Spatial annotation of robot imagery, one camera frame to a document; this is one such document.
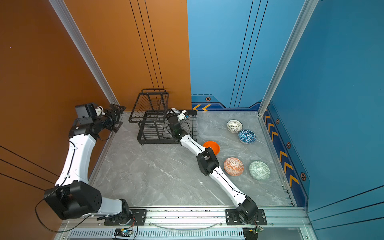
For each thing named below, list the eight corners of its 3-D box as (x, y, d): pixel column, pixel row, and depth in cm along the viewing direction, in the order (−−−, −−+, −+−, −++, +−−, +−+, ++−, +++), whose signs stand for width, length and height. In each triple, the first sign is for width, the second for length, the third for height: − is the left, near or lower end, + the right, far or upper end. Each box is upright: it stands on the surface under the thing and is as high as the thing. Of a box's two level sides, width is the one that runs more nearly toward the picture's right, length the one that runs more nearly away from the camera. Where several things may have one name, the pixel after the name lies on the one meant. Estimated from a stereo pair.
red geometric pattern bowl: (224, 176, 89) (225, 172, 85) (222, 161, 95) (223, 157, 91) (243, 176, 89) (245, 172, 85) (240, 161, 95) (242, 157, 91)
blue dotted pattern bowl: (239, 145, 102) (241, 141, 99) (237, 133, 109) (238, 129, 105) (255, 145, 102) (257, 141, 99) (252, 133, 109) (253, 129, 105)
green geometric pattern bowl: (249, 180, 87) (251, 177, 83) (246, 164, 93) (248, 160, 90) (269, 180, 87) (272, 177, 83) (264, 164, 93) (266, 160, 90)
